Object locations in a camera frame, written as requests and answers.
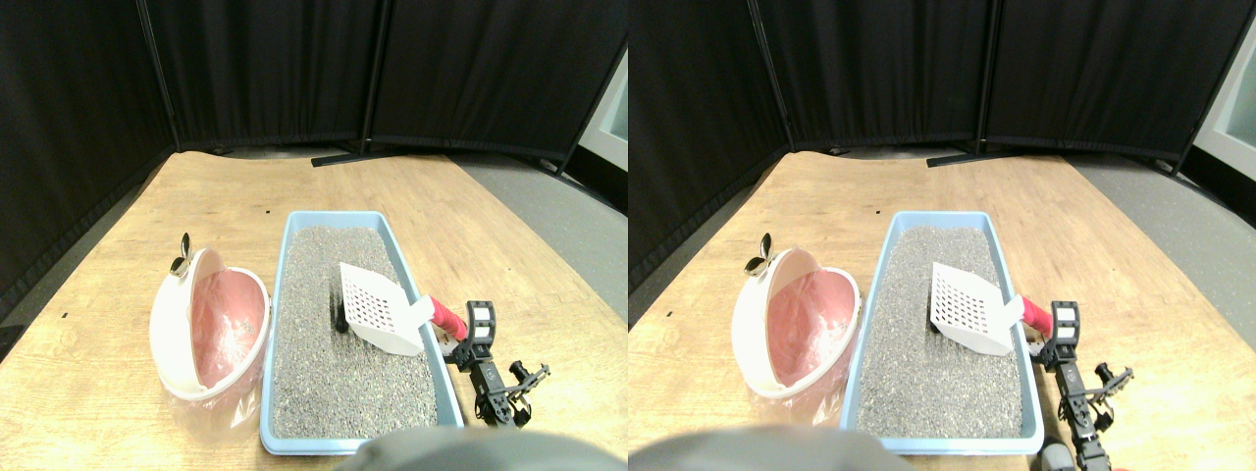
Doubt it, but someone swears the white scoop with red handle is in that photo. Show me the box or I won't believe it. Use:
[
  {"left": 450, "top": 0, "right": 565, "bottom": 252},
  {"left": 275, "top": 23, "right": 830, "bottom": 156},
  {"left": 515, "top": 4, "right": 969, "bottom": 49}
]
[
  {"left": 340, "top": 262, "right": 470, "bottom": 356},
  {"left": 929, "top": 262, "right": 1056, "bottom": 356}
]

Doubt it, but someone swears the blue litter tray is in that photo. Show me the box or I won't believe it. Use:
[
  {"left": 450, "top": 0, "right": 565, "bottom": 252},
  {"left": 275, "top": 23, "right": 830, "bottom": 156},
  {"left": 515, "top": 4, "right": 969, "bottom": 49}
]
[
  {"left": 839, "top": 211, "right": 1046, "bottom": 455},
  {"left": 260, "top": 211, "right": 465, "bottom": 455}
]

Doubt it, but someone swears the black curtain stand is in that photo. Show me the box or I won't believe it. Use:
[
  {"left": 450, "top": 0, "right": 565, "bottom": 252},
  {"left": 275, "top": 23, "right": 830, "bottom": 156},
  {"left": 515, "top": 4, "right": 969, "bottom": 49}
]
[
  {"left": 312, "top": 0, "right": 395, "bottom": 168},
  {"left": 926, "top": 0, "right": 1012, "bottom": 168}
]

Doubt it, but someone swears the white shelf unit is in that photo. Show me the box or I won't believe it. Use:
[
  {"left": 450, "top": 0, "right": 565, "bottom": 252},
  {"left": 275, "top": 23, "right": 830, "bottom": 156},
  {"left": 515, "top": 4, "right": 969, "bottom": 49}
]
[
  {"left": 1192, "top": 41, "right": 1256, "bottom": 183},
  {"left": 579, "top": 51, "right": 628, "bottom": 174}
]

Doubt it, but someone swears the white bin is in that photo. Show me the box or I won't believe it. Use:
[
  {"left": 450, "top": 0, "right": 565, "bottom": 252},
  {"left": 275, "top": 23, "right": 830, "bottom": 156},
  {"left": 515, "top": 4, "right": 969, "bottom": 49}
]
[
  {"left": 733, "top": 234, "right": 863, "bottom": 425},
  {"left": 149, "top": 234, "right": 272, "bottom": 433}
]

